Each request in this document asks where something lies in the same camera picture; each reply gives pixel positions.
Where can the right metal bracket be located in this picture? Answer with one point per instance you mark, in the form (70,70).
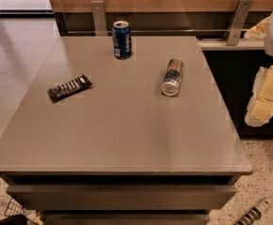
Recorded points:
(233,33)

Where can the black wire basket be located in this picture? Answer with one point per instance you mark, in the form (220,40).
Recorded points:
(14,214)

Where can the silver blue redbull can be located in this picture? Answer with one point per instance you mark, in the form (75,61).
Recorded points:
(172,79)

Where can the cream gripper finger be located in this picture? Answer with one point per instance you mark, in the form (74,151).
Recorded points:
(260,107)
(257,32)

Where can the grey drawer cabinet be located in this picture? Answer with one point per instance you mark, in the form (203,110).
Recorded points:
(123,130)

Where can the left metal bracket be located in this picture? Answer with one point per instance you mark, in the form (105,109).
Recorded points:
(99,18)

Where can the lower grey drawer front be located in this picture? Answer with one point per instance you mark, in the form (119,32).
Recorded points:
(127,219)

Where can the grey drawer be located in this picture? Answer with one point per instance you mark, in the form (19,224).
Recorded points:
(87,197)
(127,219)

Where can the blue pepsi can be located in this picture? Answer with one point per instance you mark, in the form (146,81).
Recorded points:
(122,40)

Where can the metal bracket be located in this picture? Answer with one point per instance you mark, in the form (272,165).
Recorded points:
(99,18)
(233,33)

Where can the black snack bar wrapper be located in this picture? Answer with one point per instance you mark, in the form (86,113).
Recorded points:
(68,89)

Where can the upper grey drawer front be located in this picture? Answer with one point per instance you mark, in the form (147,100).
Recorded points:
(87,197)

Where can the white power strip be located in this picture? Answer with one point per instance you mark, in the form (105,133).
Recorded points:
(255,212)

